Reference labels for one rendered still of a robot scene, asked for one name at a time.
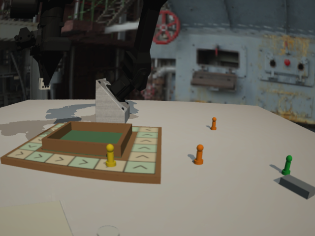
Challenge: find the yellow pawn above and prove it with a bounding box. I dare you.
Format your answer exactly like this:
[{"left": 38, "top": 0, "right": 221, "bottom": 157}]
[{"left": 106, "top": 144, "right": 116, "bottom": 167}]

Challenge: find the brown game board track with arrow squares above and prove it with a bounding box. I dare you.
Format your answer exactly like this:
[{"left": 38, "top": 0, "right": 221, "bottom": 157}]
[{"left": 0, "top": 123, "right": 162, "bottom": 184}]

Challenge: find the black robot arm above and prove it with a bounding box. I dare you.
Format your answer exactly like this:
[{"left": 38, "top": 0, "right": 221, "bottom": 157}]
[{"left": 10, "top": 0, "right": 167, "bottom": 102}]

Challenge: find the green game pawn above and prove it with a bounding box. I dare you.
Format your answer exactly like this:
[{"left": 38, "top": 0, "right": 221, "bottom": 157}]
[{"left": 282, "top": 155, "right": 292, "bottom": 176}]

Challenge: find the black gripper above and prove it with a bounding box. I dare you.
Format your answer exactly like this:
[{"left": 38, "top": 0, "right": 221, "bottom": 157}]
[{"left": 30, "top": 17, "right": 72, "bottom": 86}]

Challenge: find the orange game pawn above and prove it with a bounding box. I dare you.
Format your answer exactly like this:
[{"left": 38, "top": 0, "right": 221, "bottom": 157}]
[
  {"left": 194, "top": 145, "right": 203, "bottom": 165},
  {"left": 211, "top": 117, "right": 216, "bottom": 130}
]

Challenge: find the white die with black pips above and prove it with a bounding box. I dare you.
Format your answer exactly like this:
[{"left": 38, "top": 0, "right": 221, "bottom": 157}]
[{"left": 39, "top": 78, "right": 51, "bottom": 89}]

